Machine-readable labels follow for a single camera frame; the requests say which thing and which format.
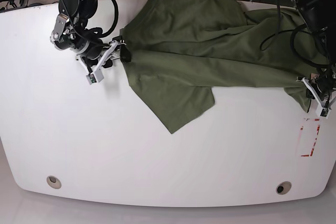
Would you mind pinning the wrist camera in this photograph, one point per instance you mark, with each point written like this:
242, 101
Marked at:
95, 77
322, 111

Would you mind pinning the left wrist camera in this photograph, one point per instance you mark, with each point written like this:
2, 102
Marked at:
322, 111

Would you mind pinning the left table grommet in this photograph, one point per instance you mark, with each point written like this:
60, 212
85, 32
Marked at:
53, 182

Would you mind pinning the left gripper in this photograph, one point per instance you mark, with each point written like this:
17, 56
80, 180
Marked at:
319, 88

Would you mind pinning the red tape marking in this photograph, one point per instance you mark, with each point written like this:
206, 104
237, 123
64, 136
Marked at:
308, 136

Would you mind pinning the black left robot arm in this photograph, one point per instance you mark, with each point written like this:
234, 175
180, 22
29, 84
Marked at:
319, 20

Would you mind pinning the right table grommet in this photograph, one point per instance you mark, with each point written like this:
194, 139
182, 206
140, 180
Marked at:
283, 188

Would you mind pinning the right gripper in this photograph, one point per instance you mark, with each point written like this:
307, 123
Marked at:
89, 51

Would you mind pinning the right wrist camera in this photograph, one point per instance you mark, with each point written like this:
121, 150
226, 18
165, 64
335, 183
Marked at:
95, 77

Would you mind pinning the table grommet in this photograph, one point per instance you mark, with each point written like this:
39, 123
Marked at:
283, 188
53, 182

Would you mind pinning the green T-shirt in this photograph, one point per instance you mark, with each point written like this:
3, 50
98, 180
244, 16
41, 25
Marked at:
182, 49

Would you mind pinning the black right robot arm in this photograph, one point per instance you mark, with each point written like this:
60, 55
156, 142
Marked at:
70, 30

